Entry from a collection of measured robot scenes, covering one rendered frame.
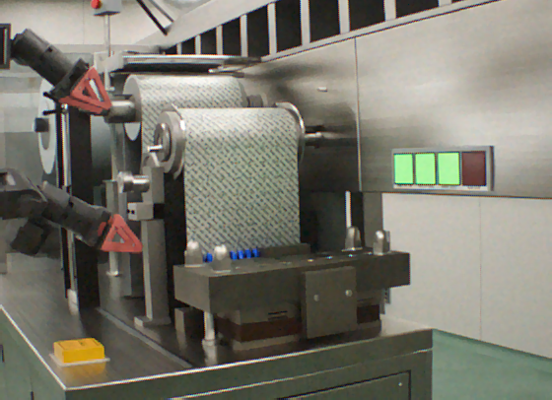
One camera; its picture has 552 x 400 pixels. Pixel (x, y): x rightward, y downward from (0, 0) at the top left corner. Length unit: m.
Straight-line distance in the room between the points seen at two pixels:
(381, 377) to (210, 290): 0.35
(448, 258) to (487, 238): 0.39
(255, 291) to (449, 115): 0.42
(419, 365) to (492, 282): 3.21
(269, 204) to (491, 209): 3.15
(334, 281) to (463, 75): 0.40
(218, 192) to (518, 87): 0.59
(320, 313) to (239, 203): 0.29
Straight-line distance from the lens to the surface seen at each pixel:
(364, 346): 1.28
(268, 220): 1.44
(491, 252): 4.53
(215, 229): 1.39
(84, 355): 1.21
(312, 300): 1.25
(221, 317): 1.30
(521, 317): 4.41
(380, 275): 1.35
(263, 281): 1.22
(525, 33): 1.11
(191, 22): 2.22
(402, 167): 1.32
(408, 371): 1.36
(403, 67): 1.33
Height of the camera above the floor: 1.21
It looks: 3 degrees down
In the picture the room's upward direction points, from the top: 2 degrees counter-clockwise
